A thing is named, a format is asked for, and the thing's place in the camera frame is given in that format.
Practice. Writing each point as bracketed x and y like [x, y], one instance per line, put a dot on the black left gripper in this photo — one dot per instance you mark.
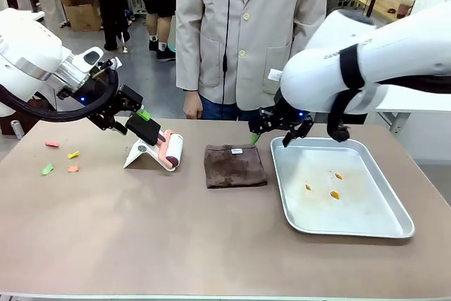
[102, 93]

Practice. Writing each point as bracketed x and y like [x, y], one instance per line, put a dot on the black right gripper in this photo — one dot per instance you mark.
[282, 116]

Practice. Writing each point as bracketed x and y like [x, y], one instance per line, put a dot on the black grip block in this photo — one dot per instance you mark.
[144, 130]

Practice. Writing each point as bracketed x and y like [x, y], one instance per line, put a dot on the brown terry cloth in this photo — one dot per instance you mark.
[234, 170]

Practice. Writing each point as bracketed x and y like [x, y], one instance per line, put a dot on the pink white lint roller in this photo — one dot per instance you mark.
[173, 149]

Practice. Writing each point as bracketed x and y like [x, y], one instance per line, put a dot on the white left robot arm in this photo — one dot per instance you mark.
[28, 50]

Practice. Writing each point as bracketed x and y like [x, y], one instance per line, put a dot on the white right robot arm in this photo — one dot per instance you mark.
[387, 54]

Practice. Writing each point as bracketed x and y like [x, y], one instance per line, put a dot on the person's right hand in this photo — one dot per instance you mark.
[193, 105]

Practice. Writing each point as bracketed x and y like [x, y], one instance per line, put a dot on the white cloth label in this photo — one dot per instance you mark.
[237, 151]

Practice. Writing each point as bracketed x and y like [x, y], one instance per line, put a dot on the white lint roller stand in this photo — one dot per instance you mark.
[141, 154]

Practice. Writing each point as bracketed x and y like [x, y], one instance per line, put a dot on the blue jeans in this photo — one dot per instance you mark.
[220, 109]

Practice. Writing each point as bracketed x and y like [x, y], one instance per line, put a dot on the white paper tag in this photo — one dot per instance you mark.
[275, 75]

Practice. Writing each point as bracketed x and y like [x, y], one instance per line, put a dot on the small orange scrap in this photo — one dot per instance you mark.
[308, 187]
[339, 175]
[334, 194]

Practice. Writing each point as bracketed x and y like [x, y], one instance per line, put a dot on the yellow paper scrap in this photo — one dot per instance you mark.
[73, 154]

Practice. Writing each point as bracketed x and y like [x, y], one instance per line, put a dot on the orange paper scrap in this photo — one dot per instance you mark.
[72, 168]

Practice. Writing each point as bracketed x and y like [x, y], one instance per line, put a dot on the pink paper scrap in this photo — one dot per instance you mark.
[52, 144]

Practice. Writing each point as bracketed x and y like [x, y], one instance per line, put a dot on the green paper scrap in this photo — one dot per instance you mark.
[47, 169]

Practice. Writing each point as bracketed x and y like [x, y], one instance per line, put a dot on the brown cardboard box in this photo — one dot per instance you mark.
[82, 13]

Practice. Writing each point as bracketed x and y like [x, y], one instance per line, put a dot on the bystander in black trousers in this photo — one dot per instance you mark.
[112, 5]

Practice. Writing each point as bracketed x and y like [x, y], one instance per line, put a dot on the silver drink can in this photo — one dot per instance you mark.
[16, 129]

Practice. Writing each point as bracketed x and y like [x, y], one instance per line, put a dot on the silver metal tray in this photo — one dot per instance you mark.
[352, 216]

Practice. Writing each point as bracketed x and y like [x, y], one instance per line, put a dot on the white side table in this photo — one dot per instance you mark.
[408, 105]

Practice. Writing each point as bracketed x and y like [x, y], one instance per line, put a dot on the wooden workbench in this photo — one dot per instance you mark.
[382, 6]

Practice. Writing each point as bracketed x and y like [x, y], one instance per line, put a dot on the bottle with red drink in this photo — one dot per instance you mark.
[404, 6]

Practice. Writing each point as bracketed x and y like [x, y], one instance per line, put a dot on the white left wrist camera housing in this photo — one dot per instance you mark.
[89, 58]

